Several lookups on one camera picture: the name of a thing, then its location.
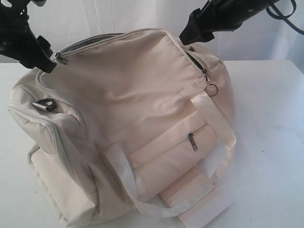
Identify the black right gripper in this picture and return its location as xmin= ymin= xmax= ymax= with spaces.
xmin=179 ymin=0 xmax=276 ymax=45

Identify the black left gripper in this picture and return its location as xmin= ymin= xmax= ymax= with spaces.
xmin=0 ymin=0 xmax=57 ymax=73

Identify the metal key ring zipper pull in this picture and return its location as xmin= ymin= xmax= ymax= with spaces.
xmin=204 ymin=71 xmax=218 ymax=97

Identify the beige fabric duffel bag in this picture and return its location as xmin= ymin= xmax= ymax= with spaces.
xmin=8 ymin=29 xmax=236 ymax=228

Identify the black plastic D-ring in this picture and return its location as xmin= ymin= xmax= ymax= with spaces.
xmin=32 ymin=97 xmax=57 ymax=112

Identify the dark blue cable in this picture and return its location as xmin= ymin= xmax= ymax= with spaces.
xmin=266 ymin=0 xmax=304 ymax=36

